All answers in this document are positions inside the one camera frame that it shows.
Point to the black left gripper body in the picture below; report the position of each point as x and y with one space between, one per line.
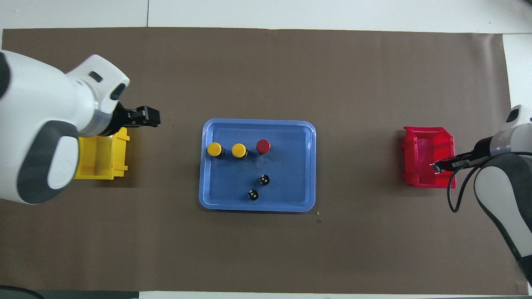
124 118

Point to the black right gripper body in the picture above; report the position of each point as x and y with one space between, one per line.
482 148

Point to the yellow push button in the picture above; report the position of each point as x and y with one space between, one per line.
238 150
214 149

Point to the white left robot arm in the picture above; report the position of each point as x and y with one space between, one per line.
41 104

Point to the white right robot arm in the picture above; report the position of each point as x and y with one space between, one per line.
498 187

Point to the red plastic bin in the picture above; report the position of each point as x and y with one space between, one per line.
415 166

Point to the yellow plastic bin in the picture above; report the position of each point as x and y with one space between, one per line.
118 153

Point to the small black cylinder component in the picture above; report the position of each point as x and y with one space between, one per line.
253 194
264 180

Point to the blue plastic tray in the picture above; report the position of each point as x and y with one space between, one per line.
291 195

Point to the brown paper table mat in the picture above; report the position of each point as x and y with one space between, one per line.
266 249

